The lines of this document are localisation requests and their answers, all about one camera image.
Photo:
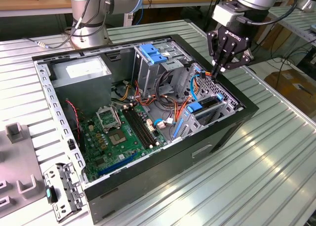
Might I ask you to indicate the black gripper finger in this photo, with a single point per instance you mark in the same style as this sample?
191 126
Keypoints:
211 43
243 59

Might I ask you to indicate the hard disk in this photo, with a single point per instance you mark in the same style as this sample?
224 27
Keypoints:
193 107

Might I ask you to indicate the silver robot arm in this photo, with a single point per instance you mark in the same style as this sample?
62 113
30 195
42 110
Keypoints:
95 34

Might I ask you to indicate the grey metal disk bay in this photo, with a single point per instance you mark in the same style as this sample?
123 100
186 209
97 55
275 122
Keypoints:
227 107

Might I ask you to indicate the large labelled cardboard box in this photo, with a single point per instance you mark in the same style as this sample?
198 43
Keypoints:
293 87

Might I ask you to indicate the blue plastic drive latch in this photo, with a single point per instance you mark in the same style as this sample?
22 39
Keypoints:
151 54

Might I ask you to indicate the metal slat side table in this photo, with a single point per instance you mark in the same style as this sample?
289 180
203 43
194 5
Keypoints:
293 21

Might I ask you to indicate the grey metal drive cage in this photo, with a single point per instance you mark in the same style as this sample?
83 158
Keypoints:
145 73

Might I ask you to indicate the black RAM slot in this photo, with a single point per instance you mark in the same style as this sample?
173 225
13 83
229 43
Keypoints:
144 124
137 127

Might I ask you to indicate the green motherboard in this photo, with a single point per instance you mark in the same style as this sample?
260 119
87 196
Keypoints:
133 147

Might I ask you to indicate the grey power supply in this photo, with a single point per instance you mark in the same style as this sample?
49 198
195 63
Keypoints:
84 92

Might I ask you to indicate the black PC case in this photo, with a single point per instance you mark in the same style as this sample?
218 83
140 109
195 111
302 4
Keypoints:
160 176

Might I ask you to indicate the blue expansion slot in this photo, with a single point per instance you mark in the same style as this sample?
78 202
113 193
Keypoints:
116 165

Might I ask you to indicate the black case fan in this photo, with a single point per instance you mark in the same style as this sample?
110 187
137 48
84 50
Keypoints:
72 122

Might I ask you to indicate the wooden desk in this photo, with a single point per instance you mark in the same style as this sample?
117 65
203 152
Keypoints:
24 1

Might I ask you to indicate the grey parts rack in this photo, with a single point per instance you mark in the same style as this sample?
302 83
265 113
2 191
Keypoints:
14 161

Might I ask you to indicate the metal expansion bracket retainer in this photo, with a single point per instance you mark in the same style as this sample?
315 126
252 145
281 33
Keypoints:
69 186

